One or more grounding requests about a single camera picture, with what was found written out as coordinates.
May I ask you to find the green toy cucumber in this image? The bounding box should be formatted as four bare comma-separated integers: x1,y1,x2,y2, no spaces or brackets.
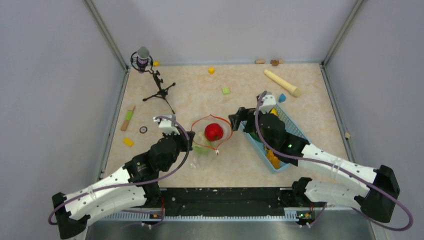
249,132,261,142

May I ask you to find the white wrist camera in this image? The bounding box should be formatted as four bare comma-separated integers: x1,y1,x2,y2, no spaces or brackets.
258,92,277,114
153,114,181,137

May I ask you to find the microphone on black tripod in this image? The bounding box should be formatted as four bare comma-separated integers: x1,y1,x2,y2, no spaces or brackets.
130,46,176,114

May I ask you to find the yellow block left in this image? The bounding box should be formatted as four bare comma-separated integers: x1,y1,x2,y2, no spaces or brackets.
123,138,134,147

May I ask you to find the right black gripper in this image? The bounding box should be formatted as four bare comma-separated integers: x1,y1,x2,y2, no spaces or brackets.
229,105,274,150

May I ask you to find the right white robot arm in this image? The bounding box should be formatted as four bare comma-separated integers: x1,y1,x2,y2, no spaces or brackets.
228,107,400,223

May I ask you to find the green toy block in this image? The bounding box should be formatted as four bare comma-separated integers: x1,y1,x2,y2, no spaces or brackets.
221,87,231,95

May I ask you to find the light blue plastic basket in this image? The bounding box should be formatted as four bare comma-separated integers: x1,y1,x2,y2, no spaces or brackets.
229,105,310,172

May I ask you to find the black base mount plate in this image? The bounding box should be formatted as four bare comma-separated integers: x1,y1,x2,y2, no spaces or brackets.
161,187,300,217

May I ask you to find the cork piece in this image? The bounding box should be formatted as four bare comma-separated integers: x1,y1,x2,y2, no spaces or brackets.
255,59,266,65

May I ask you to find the yellow toy lemon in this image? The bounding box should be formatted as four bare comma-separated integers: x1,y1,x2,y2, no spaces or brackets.
269,108,279,117

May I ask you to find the blue toy block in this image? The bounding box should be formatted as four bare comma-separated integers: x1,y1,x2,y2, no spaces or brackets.
278,93,287,103

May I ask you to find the red toy tomato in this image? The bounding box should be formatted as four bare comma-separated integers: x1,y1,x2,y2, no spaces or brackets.
204,123,224,142

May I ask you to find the green wooden knife toy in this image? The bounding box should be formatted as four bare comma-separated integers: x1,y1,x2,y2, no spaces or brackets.
120,104,136,132

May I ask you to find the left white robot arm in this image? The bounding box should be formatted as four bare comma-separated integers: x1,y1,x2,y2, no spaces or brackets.
51,131,195,240

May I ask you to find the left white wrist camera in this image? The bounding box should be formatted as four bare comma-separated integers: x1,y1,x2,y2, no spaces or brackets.
153,114,181,137

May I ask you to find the yellow cube block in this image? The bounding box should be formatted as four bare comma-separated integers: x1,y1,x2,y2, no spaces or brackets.
208,67,215,75

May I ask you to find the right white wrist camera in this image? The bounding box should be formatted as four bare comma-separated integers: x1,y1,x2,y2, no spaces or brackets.
258,92,277,114

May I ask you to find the clear orange-zip bag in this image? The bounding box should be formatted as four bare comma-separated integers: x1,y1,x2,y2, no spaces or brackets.
190,114,233,170

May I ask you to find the green toy cabbage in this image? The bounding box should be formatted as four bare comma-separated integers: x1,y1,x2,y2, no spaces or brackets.
192,132,213,155

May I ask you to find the cream wooden rolling pin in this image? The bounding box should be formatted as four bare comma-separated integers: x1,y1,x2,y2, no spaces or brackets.
263,69,302,98

